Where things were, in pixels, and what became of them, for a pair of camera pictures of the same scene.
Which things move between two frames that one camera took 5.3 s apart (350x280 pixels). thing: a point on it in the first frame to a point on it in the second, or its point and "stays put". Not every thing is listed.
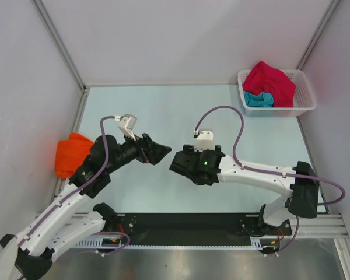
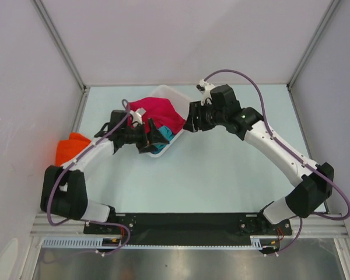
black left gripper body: (143, 154) to (149, 139)
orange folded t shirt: (70, 153) stays put
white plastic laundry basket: (304, 101) to (180, 101)
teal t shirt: (263, 100) to (167, 134)
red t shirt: (265, 78) to (160, 110)
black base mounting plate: (195, 229) stays put
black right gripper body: (188, 151) to (206, 114)
